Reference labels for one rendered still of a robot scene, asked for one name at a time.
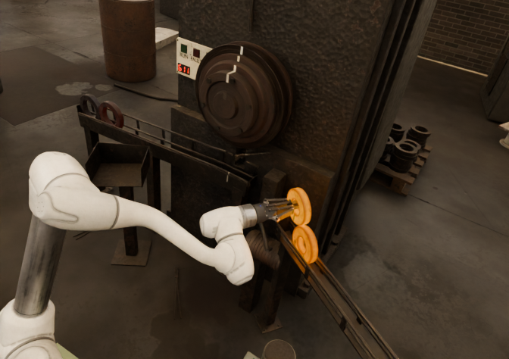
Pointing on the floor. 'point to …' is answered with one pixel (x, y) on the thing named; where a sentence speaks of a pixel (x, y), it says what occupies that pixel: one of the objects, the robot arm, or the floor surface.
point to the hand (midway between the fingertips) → (298, 203)
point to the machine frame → (345, 61)
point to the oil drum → (128, 34)
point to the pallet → (403, 157)
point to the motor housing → (251, 298)
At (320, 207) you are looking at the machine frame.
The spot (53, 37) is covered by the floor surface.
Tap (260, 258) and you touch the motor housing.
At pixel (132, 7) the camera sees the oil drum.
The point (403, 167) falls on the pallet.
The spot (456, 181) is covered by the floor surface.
